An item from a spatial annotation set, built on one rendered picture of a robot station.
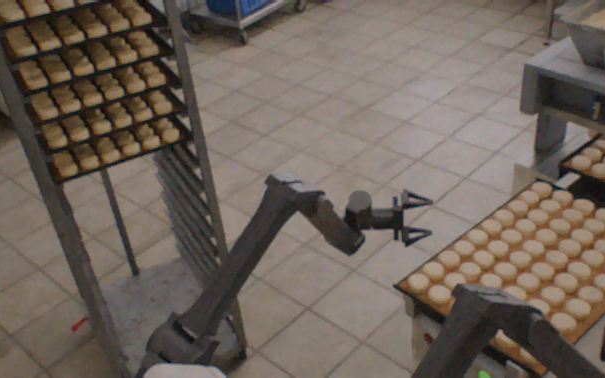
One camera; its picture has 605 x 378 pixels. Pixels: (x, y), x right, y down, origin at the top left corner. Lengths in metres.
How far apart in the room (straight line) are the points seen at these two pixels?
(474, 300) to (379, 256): 2.13
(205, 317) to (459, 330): 0.48
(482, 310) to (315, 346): 1.81
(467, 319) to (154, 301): 2.02
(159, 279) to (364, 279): 0.88
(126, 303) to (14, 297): 0.67
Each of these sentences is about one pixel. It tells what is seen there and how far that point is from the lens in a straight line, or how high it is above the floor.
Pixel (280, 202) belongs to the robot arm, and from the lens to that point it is 1.28.
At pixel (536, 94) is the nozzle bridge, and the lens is 2.11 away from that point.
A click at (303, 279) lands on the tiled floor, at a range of 3.07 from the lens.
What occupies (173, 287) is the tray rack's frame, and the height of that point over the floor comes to 0.15.
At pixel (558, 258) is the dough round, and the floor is 0.92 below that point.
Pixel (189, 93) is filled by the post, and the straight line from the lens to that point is 2.01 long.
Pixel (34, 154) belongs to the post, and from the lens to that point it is 1.97.
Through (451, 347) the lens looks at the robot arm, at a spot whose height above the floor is 1.30.
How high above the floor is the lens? 2.06
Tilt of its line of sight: 35 degrees down
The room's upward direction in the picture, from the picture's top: 7 degrees counter-clockwise
